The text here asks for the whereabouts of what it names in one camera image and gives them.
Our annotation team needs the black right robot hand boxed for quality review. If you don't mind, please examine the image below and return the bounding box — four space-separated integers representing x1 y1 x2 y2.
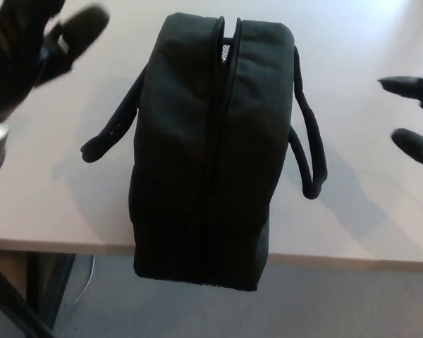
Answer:
377 72 423 175

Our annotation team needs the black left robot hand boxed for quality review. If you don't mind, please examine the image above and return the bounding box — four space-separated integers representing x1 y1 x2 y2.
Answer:
0 0 111 128

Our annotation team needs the black fabric lunch bag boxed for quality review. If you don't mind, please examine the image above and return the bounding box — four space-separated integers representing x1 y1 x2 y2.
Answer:
80 12 329 293

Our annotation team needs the black metal desk leg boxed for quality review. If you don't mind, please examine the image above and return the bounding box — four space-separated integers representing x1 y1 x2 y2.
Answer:
0 249 75 338

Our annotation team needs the white floor cable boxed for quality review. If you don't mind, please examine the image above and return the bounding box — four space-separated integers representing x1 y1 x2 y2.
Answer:
63 254 96 312

